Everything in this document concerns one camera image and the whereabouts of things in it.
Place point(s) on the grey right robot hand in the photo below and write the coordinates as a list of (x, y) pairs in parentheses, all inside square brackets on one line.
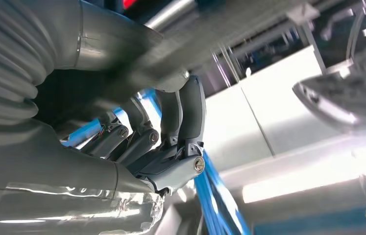
[(56, 168)]

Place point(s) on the red barrier belt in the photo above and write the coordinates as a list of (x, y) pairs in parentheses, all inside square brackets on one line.
[(129, 3)]

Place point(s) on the black-capped chrome stanchion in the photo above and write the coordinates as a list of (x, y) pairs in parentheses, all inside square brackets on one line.
[(169, 13)]

